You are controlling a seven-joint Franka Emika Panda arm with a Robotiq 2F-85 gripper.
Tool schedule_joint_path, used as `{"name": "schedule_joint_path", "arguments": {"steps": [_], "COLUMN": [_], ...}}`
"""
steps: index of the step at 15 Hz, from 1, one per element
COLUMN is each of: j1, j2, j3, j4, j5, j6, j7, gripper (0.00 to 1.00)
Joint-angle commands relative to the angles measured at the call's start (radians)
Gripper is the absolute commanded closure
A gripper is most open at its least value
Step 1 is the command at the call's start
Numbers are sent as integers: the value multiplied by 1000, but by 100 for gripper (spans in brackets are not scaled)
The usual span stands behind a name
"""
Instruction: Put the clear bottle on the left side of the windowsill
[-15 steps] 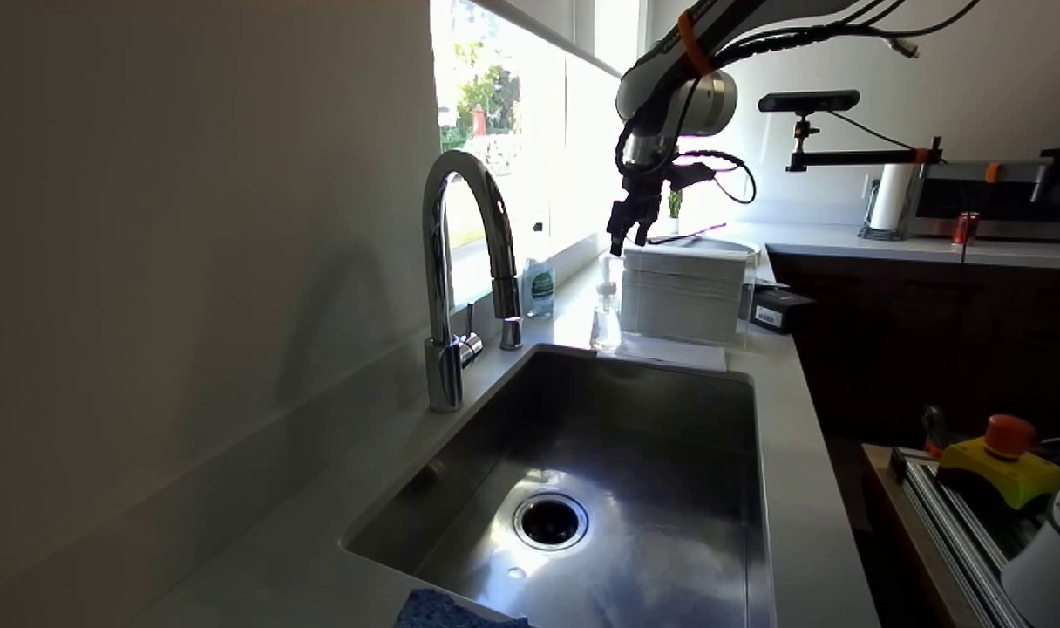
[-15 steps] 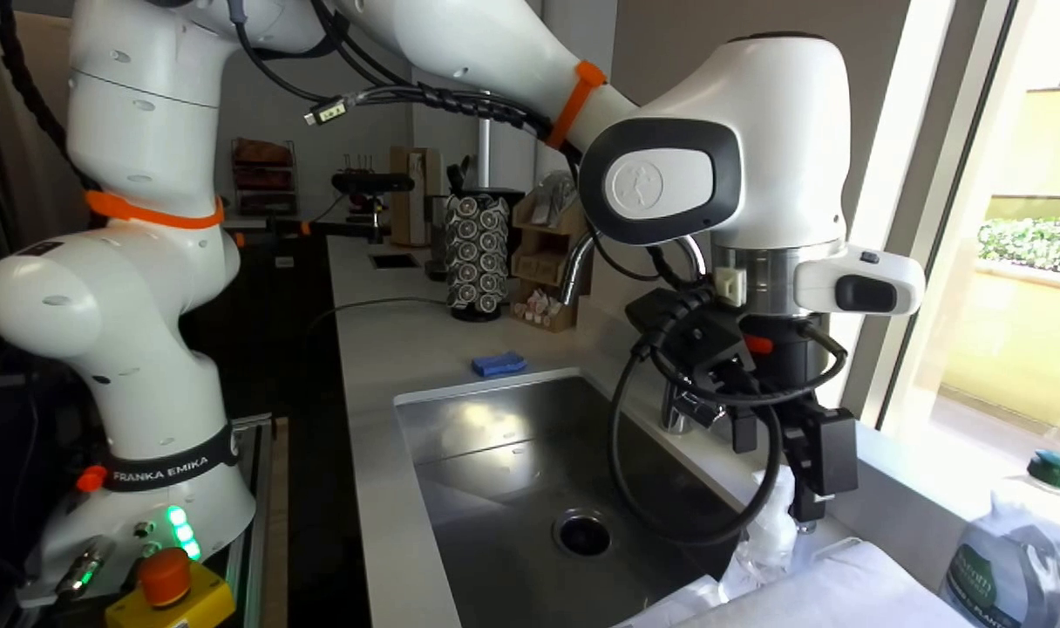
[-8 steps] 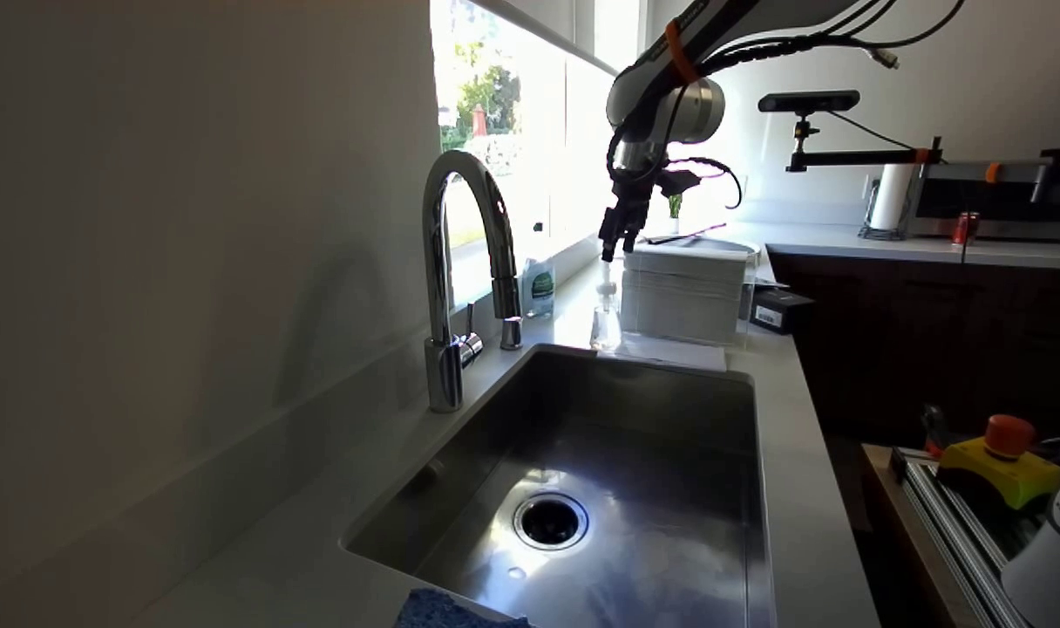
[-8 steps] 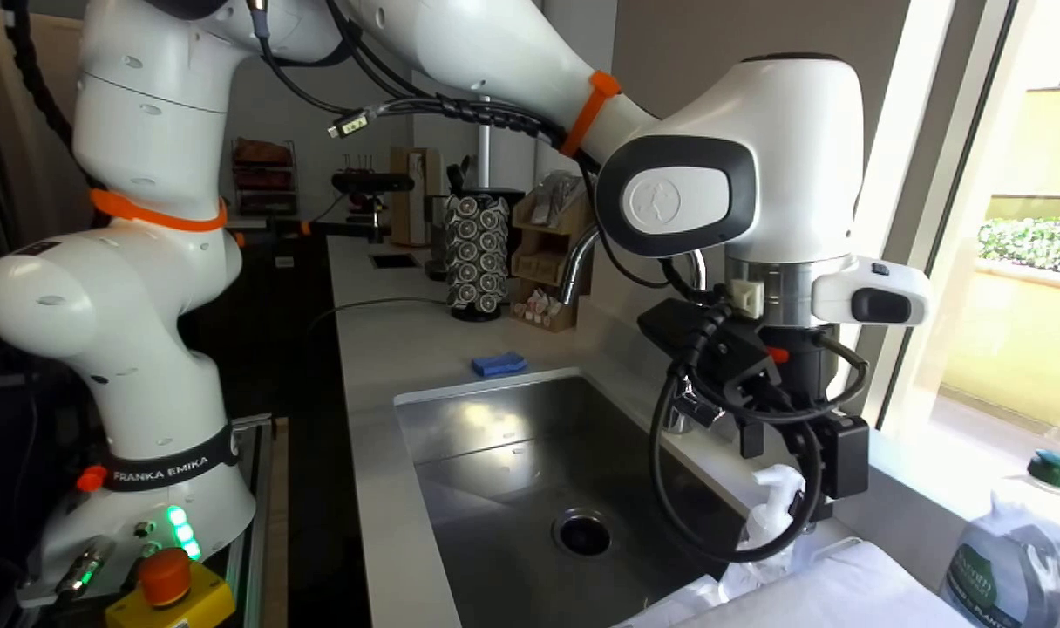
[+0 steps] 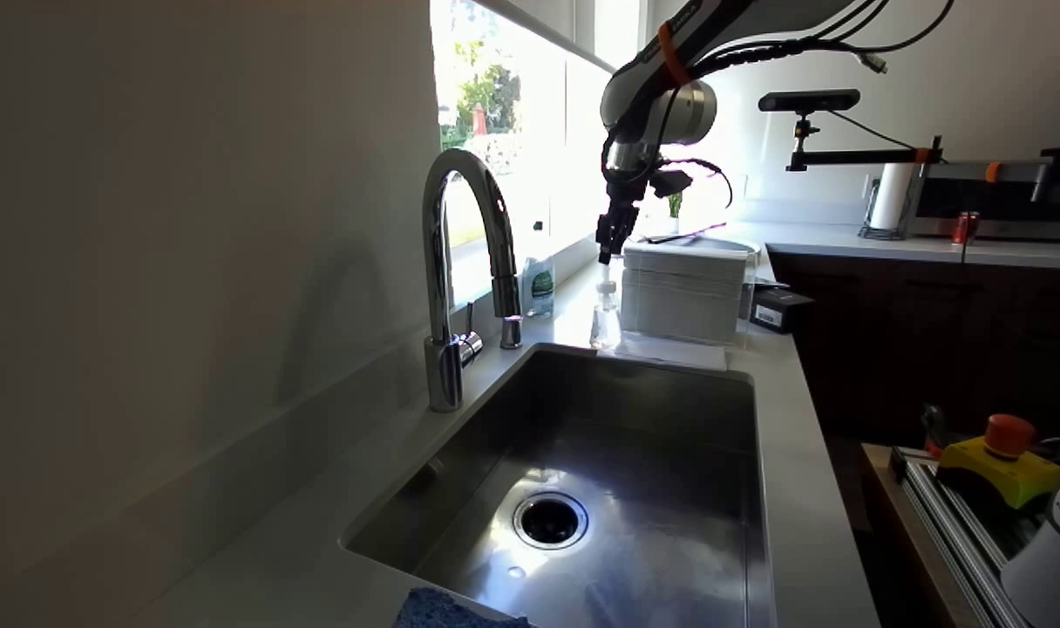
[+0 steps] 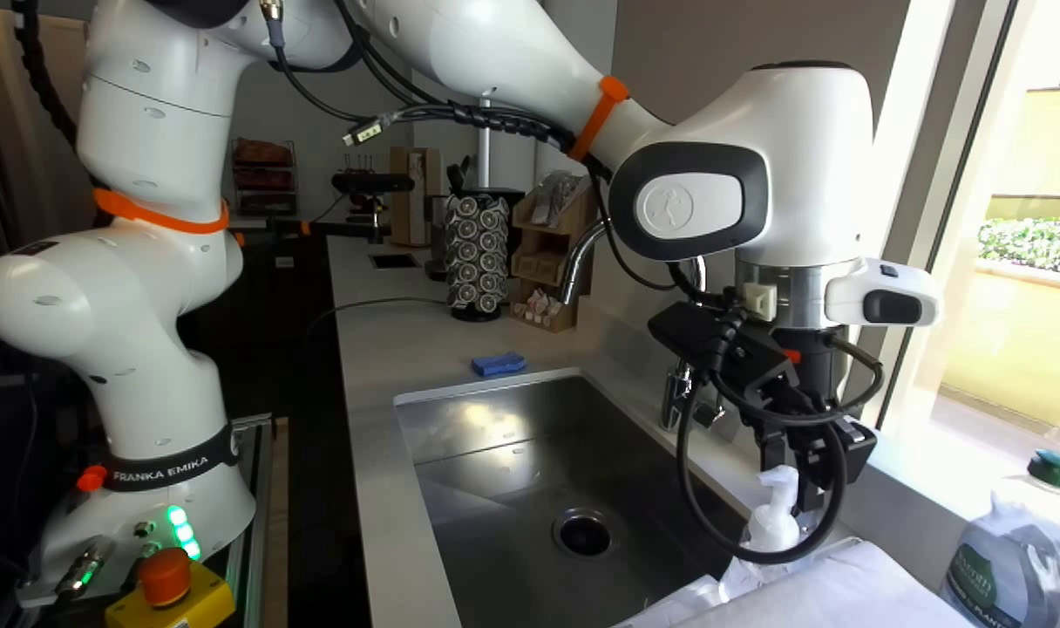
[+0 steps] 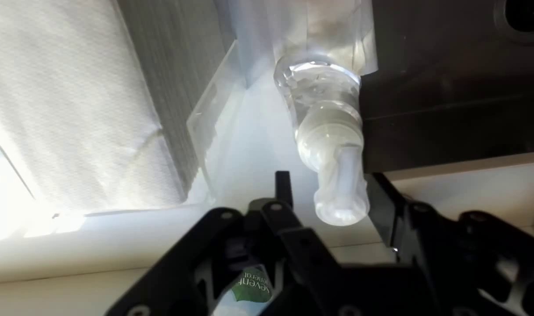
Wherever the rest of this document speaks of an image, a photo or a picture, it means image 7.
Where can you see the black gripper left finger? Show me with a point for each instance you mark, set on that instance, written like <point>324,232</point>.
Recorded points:
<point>302,257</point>

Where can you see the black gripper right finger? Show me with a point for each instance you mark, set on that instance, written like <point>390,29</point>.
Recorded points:
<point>454,264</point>

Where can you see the clear pump bottle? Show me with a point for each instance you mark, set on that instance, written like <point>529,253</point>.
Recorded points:
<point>329,134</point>

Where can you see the white paper towel roll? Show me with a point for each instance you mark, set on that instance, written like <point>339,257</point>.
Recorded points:
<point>62,99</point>

